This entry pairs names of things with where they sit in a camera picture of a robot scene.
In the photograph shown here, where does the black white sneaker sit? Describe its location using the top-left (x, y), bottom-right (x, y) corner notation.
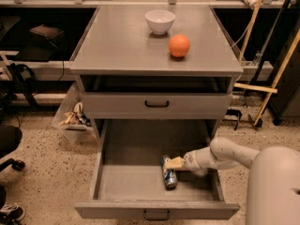
top-left (0, 203), bottom-right (25, 222)

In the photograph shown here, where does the closed grey drawer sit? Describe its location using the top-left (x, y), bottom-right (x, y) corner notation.
top-left (82, 92), bottom-right (233, 120)

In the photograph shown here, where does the grey drawer cabinet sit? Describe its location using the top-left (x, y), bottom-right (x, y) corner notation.
top-left (71, 5), bottom-right (243, 139)

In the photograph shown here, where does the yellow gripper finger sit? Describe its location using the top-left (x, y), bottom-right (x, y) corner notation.
top-left (164, 157), bottom-right (185, 171)

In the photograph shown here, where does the black drawer handle lower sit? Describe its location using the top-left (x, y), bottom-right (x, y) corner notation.
top-left (143, 210), bottom-right (171, 221)

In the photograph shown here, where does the open grey drawer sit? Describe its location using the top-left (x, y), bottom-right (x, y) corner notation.
top-left (75, 119), bottom-right (239, 219)

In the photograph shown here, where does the blue silver redbull can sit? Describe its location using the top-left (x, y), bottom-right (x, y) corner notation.
top-left (160, 155), bottom-right (177, 189)

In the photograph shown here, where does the dark box on shelf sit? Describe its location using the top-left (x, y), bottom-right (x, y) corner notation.
top-left (29, 24), bottom-right (64, 40)

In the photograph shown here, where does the white bowl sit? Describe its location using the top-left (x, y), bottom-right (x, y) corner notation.
top-left (145, 10), bottom-right (175, 35)

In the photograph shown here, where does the black drawer handle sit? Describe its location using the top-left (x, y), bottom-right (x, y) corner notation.
top-left (143, 210), bottom-right (171, 221)
top-left (144, 100), bottom-right (170, 109)

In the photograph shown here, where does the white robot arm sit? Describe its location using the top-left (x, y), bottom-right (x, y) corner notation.
top-left (163, 137), bottom-right (300, 225)

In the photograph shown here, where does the orange fruit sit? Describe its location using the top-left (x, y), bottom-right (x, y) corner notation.
top-left (169, 35), bottom-right (190, 58)

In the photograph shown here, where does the clear plastic bin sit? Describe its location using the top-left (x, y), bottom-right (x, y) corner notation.
top-left (52, 83), bottom-right (96, 143)

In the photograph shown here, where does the black office chair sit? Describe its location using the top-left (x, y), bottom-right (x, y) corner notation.
top-left (0, 125), bottom-right (25, 172)

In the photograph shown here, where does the wooden frame stand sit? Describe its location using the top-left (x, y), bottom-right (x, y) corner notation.
top-left (233, 0), bottom-right (300, 128)

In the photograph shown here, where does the black drawer handle upper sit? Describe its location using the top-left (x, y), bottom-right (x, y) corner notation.
top-left (144, 100), bottom-right (170, 109)

